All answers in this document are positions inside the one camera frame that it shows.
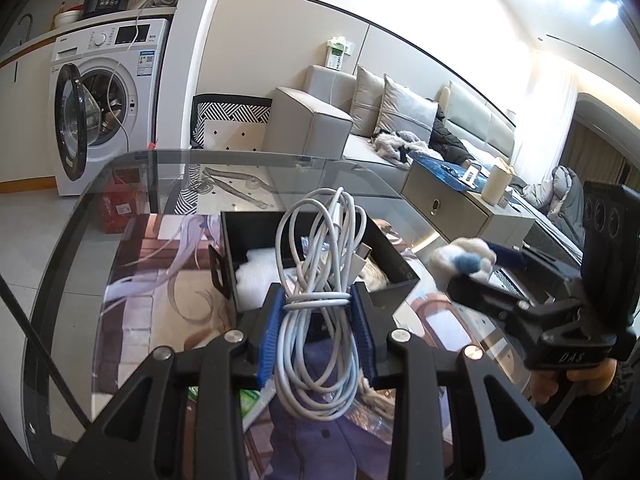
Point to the white curtain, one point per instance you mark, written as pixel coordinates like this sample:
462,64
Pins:
557,110

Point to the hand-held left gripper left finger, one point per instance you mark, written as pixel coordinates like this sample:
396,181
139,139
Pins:
267,340

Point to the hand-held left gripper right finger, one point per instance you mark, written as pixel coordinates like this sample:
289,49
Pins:
364,340

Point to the white green wall device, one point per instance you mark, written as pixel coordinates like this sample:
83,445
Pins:
337,52

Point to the white paper roll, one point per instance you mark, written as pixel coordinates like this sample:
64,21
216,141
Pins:
496,182

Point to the white foam wrap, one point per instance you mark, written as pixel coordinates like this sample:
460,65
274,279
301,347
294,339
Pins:
255,275

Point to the white washing machine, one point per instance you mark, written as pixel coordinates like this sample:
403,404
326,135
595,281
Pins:
130,90

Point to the grey sofa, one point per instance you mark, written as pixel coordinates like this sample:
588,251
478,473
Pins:
305,125

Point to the grey coffee table with drawer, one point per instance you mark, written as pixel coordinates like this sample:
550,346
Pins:
450,210

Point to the white plush toy blue patch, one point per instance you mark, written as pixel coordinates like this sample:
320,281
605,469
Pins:
452,255

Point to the red plastic bag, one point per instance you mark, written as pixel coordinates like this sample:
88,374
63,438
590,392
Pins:
120,205

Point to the black kitchen faucet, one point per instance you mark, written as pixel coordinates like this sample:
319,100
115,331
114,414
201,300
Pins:
25,20

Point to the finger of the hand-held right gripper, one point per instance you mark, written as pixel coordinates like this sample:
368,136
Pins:
480,294
510,255

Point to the black cardboard box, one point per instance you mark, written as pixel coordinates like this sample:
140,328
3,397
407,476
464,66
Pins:
392,297

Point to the grey furry cloth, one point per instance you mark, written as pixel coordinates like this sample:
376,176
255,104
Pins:
395,142

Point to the white bowl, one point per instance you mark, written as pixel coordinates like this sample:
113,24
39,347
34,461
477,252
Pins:
66,18

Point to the printed cartoon table mat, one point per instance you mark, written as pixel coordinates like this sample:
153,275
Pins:
150,310

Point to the black patterned chair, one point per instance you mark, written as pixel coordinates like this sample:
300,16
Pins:
225,110

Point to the grey cushion with stripe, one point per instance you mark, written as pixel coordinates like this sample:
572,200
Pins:
405,110

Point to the person's right hand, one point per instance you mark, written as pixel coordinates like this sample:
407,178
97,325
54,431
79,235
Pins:
590,372

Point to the small white box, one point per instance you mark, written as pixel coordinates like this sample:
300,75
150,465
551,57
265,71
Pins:
503,201

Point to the grey padded quilt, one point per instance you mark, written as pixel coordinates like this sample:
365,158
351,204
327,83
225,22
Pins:
562,200

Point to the clear bag with beige item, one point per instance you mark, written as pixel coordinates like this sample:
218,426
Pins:
375,401

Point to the green and white packet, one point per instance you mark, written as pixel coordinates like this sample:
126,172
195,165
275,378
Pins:
250,400

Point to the white kitchen counter cabinet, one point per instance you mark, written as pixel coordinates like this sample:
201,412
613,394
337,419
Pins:
25,110

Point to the small white stand card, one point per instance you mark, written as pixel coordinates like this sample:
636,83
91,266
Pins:
471,174

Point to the blue mat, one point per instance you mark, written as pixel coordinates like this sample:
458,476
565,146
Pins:
440,167

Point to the black jacket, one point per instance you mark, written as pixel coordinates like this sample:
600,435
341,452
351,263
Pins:
447,140

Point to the plain grey cushion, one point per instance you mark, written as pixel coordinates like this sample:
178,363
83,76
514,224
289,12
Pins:
365,102

